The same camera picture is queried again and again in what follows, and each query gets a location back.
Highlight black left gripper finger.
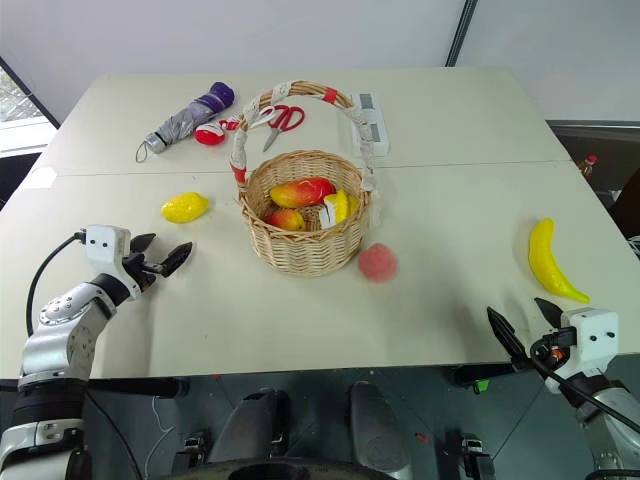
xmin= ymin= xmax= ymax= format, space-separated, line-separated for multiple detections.
xmin=158 ymin=241 xmax=194 ymax=277
xmin=130 ymin=232 xmax=158 ymax=254

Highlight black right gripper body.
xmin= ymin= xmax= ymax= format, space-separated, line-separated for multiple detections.
xmin=510 ymin=326 xmax=577 ymax=374

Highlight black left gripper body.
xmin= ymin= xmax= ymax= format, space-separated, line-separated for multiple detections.
xmin=123 ymin=251 xmax=167 ymax=296

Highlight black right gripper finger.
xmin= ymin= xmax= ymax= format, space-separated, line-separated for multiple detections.
xmin=486 ymin=306 xmax=527 ymax=362
xmin=533 ymin=297 xmax=565 ymax=332

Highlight yellow fruit slice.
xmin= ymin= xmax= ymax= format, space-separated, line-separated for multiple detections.
xmin=322 ymin=188 xmax=361 ymax=227

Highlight yellow lemon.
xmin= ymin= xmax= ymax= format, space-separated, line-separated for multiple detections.
xmin=160 ymin=191 xmax=211 ymax=224

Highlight yellow banana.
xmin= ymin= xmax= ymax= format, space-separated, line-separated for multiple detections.
xmin=528 ymin=217 xmax=592 ymax=305

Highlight small red yellow mango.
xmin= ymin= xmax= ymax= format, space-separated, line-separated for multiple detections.
xmin=264 ymin=208 xmax=307 ymax=233

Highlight red white small pouch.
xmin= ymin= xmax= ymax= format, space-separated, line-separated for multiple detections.
xmin=194 ymin=119 xmax=242 ymax=147

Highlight grey purple folded umbrella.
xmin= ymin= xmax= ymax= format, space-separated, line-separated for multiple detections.
xmin=135 ymin=81 xmax=237 ymax=164

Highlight large red yellow mango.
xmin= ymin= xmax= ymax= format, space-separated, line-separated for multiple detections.
xmin=269 ymin=177 xmax=337 ymax=209

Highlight pink peach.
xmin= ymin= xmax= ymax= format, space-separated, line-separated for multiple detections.
xmin=356 ymin=242 xmax=400 ymax=284

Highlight bottle with red cap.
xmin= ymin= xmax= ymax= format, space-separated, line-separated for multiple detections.
xmin=578 ymin=154 xmax=600 ymax=187

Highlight dark rounded shape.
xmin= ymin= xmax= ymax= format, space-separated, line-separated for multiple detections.
xmin=348 ymin=380 xmax=410 ymax=472
xmin=206 ymin=388 xmax=292 ymax=466

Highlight white power strip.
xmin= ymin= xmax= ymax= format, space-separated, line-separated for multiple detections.
xmin=349 ymin=92 xmax=393 ymax=158

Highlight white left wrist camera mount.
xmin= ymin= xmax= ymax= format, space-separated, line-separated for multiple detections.
xmin=82 ymin=224 xmax=143 ymax=301

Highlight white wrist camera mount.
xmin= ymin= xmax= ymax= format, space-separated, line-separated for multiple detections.
xmin=543 ymin=307 xmax=620 ymax=395
xmin=82 ymin=224 xmax=143 ymax=301

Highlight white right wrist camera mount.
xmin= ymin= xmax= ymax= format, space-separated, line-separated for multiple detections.
xmin=543 ymin=307 xmax=620 ymax=395

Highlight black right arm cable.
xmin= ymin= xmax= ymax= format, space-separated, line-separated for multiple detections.
xmin=529 ymin=344 xmax=640 ymax=422

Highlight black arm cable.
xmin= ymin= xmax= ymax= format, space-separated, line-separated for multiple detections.
xmin=529 ymin=344 xmax=640 ymax=422
xmin=25 ymin=231 xmax=87 ymax=337

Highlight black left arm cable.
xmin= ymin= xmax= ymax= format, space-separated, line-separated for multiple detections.
xmin=25 ymin=231 xmax=87 ymax=337

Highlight wicker basket with handle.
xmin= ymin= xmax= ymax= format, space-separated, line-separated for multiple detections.
xmin=228 ymin=79 xmax=384 ymax=279

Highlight thin white cord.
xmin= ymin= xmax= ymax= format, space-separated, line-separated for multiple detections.
xmin=148 ymin=394 xmax=177 ymax=471

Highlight red handled scissors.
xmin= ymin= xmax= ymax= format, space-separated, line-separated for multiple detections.
xmin=247 ymin=103 xmax=306 ymax=153

